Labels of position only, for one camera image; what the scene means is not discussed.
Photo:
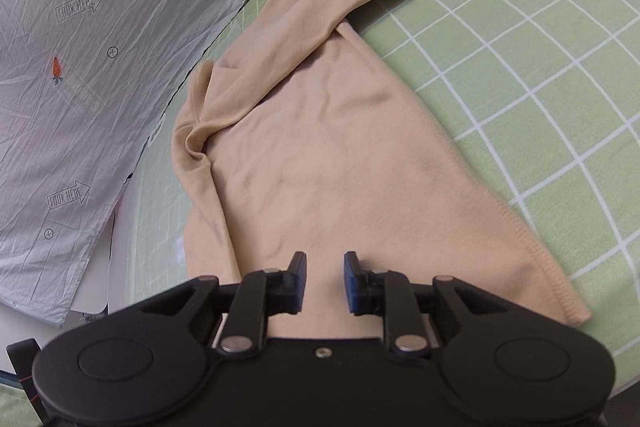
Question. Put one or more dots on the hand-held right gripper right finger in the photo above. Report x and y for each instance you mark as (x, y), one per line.
(350, 282)

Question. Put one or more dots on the black bar with red line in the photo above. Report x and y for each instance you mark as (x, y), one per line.
(22, 362)

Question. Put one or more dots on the green towel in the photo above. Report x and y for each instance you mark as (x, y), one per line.
(10, 407)

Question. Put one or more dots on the white board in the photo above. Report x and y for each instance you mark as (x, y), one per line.
(107, 267)

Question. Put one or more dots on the beige sweater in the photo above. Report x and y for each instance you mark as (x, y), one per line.
(325, 157)

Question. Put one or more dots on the grey printed bed sheet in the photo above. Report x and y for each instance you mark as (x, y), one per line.
(100, 57)

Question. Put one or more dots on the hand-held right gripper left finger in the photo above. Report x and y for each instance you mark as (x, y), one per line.
(299, 279)

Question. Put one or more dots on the green grid mat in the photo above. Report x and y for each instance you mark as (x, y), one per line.
(525, 107)

